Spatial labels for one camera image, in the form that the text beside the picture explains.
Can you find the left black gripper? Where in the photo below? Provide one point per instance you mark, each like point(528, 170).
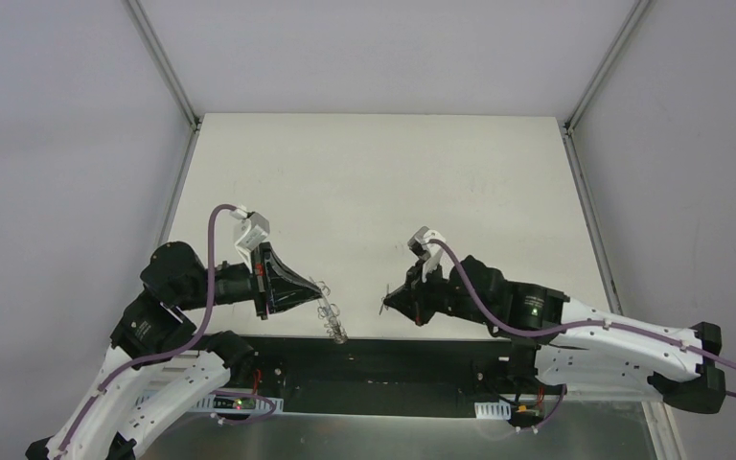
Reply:
point(262, 281)

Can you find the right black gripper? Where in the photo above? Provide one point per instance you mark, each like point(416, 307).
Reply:
point(421, 299)

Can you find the silver key black head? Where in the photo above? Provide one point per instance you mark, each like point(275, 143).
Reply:
point(383, 307)

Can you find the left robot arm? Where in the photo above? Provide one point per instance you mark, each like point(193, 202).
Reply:
point(159, 363)

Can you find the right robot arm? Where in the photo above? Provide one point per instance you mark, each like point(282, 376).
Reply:
point(557, 340)

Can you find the left circuit board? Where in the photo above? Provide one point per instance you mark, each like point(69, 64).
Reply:
point(240, 404)

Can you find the circuit board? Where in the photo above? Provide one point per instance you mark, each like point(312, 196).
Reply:
point(506, 411)
point(240, 404)

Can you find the right circuit board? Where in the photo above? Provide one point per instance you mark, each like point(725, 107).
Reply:
point(506, 411)

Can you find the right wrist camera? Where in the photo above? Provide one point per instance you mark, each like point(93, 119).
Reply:
point(424, 245)

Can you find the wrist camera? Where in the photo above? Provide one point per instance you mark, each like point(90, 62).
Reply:
point(253, 229)
point(424, 245)

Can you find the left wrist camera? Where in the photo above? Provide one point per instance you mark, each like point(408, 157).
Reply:
point(253, 229)

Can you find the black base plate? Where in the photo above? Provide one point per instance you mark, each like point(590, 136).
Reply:
point(384, 377)

